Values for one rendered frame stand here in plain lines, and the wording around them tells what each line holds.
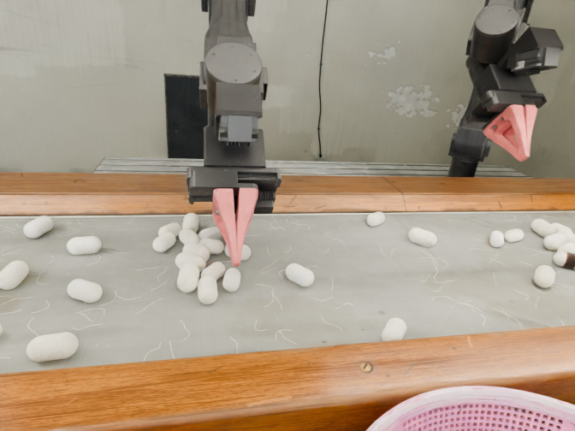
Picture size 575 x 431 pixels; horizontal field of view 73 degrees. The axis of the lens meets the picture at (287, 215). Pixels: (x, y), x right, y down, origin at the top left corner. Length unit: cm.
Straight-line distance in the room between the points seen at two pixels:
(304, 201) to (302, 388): 37
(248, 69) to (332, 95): 216
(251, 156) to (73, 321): 23
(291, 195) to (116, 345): 35
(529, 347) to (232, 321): 26
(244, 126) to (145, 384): 23
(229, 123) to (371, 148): 240
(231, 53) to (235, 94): 6
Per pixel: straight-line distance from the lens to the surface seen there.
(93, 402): 30
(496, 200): 77
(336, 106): 259
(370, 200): 65
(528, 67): 68
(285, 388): 29
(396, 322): 38
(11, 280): 46
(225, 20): 58
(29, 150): 272
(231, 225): 40
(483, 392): 33
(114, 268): 47
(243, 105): 38
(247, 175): 43
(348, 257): 50
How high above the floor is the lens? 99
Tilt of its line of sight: 25 degrees down
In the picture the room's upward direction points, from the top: 5 degrees clockwise
